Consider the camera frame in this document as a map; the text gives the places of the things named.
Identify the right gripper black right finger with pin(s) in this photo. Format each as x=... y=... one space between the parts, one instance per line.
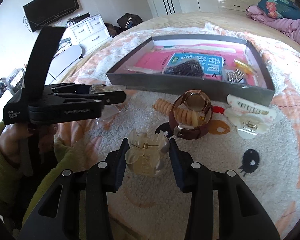
x=194 y=178

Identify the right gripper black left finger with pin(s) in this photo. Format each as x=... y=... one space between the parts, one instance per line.
x=105 y=176

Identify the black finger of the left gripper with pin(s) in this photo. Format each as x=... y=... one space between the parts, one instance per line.
x=108 y=98
x=67 y=89

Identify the translucent small hair claw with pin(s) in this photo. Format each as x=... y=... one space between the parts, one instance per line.
x=145 y=154

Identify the white large hair claw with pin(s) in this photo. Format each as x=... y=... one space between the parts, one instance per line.
x=249 y=118

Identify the bag of dark beads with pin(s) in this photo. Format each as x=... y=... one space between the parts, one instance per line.
x=190 y=67

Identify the left hand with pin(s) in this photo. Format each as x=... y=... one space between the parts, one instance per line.
x=12 y=134

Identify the white round chair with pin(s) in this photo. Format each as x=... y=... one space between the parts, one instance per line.
x=63 y=61

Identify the cluttered side desk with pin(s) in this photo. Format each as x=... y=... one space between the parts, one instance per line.
x=12 y=83

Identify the white drawer chest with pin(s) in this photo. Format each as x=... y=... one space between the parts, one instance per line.
x=89 y=34

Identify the green fluffy sleeve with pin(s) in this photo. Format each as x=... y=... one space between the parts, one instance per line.
x=19 y=194

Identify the pink white fluffy blanket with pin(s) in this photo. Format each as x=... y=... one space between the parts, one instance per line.
x=269 y=164

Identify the black bag on floor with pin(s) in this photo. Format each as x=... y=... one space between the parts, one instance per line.
x=128 y=21

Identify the small bag silver hairpins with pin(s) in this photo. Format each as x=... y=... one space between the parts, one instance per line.
x=234 y=76

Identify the grey shallow cardboard box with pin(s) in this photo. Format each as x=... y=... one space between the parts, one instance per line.
x=173 y=84

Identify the pink book with blue label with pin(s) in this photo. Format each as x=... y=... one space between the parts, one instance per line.
x=205 y=61

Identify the beige bed cover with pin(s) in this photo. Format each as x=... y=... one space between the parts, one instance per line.
x=190 y=17

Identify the purple floral duvet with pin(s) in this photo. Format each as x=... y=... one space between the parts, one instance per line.
x=282 y=15

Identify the black wall television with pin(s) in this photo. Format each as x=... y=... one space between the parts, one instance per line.
x=40 y=13

